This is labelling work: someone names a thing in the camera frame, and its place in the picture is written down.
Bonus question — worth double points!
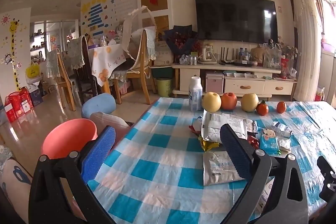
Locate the air conditioner with lace cover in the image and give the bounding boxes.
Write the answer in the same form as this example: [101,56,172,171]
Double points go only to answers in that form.
[291,0,323,102]

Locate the gold orange snack wrapper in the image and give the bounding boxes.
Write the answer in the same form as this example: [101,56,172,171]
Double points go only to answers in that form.
[198,134,220,153]

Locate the white bottle with blue label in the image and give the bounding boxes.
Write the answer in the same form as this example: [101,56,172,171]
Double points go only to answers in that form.
[189,76,203,112]

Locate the black router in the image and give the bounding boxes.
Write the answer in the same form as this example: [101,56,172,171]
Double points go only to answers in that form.
[219,47,237,65]

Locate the crumpled red wrapper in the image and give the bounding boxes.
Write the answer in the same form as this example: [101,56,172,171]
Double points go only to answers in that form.
[189,118,204,136]

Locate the yellow shopping bag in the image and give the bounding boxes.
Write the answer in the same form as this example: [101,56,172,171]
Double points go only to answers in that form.
[25,61,42,79]

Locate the pale lace chair cloth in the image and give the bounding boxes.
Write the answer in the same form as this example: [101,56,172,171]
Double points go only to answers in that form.
[143,26,157,60]

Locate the pink storage box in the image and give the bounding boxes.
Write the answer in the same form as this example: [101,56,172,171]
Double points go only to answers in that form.
[205,72,224,94]

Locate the brown paper bag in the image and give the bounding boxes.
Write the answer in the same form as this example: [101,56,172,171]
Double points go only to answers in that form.
[251,46,264,65]

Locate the white printed bag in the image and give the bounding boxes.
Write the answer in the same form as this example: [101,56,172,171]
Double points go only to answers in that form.
[154,40,174,67]

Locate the red drink bottle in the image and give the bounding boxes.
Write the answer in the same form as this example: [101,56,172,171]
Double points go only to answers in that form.
[281,56,288,79]

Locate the green lace chair cover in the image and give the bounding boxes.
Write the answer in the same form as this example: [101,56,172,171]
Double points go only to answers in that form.
[68,35,86,69]

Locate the white electric kettle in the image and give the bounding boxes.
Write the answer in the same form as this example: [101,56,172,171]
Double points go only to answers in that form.
[197,46,218,65]

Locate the dark wooden chair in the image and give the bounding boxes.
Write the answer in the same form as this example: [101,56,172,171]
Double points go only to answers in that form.
[76,35,96,106]

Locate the blue checkered tablecloth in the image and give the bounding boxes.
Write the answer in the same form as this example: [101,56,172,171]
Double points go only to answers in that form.
[87,97,336,224]

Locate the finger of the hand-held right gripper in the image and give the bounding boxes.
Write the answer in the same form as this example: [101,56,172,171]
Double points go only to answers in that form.
[319,182,336,203]
[317,156,336,182]

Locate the light wooden chair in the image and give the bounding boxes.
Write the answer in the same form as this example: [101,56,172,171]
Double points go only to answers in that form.
[126,28,158,105]

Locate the small red wrapper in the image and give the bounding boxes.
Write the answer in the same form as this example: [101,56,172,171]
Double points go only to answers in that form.
[248,135,260,149]

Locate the silver foil wrapper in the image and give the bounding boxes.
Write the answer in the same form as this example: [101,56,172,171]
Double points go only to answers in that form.
[278,137,292,152]

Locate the dark wrapped flower bouquet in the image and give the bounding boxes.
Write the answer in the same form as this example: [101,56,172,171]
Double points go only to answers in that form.
[163,25,200,56]

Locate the monkey wall sticker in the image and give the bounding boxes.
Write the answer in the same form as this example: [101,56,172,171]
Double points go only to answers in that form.
[0,53,15,64]

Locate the red apple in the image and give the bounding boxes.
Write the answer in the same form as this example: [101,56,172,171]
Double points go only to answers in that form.
[221,92,238,110]

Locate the blue wet wipes pack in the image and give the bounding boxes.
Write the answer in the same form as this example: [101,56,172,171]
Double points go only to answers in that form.
[259,128,282,157]

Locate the grey foil packet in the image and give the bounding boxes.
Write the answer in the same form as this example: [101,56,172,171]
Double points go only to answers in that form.
[203,151,252,186]

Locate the beige cushion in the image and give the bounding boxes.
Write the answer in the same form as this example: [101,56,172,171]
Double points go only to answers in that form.
[90,112,131,144]

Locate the wall shelf unit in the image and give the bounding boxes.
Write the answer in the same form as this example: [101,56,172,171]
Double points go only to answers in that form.
[30,30,48,62]

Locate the clear bottle pack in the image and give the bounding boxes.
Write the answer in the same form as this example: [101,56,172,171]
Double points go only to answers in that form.
[180,54,200,65]

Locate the crumpled clear plastic bottle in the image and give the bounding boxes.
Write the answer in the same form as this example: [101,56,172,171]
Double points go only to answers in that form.
[271,121,293,138]

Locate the white lace chair cover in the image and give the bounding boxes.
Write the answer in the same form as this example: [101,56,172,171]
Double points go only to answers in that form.
[46,49,60,77]

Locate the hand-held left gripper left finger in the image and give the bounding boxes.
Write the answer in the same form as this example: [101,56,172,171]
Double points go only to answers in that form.
[28,126,117,224]

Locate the cream television cabinet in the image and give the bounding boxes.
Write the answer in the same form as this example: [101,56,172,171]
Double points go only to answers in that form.
[172,63,298,98]

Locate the black television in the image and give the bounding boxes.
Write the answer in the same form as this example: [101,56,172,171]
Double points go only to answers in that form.
[195,0,278,44]

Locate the patterned curtain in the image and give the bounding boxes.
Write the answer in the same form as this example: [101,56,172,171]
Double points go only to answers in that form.
[314,0,326,38]

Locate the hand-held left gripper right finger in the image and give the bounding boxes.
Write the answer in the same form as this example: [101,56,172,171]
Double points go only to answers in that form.
[220,123,309,224]

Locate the white printed cloth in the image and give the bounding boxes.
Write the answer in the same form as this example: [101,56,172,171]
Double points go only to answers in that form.
[0,152,33,224]

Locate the blue cushion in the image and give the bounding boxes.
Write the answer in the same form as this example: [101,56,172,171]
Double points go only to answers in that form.
[81,94,116,119]

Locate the large yellow pear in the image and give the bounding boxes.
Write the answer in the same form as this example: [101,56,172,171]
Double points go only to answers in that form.
[202,92,222,112]

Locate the clear gift bag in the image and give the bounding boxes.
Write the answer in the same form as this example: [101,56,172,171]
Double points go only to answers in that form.
[262,43,282,69]

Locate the small yellow pear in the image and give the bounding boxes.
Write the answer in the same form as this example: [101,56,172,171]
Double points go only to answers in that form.
[241,93,259,112]

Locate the black and white packet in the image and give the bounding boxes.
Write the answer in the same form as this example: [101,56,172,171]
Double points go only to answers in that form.
[201,111,258,143]

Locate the giraffe wall sticker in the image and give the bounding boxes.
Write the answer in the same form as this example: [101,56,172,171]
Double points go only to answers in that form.
[9,18,23,92]

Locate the green waste bin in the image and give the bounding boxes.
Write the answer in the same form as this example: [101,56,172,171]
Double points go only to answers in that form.
[156,78,173,98]

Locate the pink plastic stool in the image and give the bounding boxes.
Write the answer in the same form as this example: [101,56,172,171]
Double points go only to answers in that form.
[41,118,98,160]

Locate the blue and yellow wall chart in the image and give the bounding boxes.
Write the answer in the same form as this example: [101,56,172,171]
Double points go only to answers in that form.
[81,0,109,37]

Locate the stack of red gift boxes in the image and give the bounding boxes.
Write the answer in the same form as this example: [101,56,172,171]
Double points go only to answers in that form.
[5,87,34,123]

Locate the cream apron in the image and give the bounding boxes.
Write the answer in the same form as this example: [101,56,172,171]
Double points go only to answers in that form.
[122,6,156,62]

